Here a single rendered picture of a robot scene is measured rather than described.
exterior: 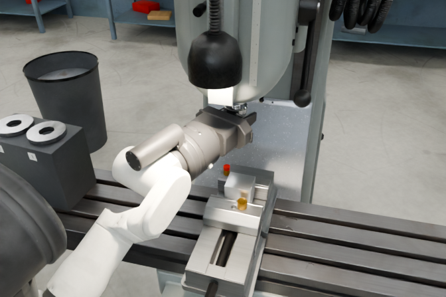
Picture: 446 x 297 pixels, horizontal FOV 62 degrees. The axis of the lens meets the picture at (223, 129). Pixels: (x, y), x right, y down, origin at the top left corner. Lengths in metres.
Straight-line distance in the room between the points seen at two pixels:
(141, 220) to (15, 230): 0.28
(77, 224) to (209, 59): 0.66
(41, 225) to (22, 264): 0.03
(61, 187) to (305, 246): 0.60
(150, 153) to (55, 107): 2.09
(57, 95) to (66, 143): 1.62
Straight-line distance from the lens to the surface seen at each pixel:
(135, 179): 0.59
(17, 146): 1.00
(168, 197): 0.56
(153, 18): 4.79
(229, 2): 0.53
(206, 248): 0.81
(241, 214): 0.82
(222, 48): 0.46
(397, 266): 0.95
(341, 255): 0.93
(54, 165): 0.95
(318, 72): 1.09
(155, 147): 0.56
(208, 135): 0.63
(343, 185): 2.55
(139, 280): 2.02
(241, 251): 0.80
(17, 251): 0.30
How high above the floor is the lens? 1.63
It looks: 34 degrees down
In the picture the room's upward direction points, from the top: straight up
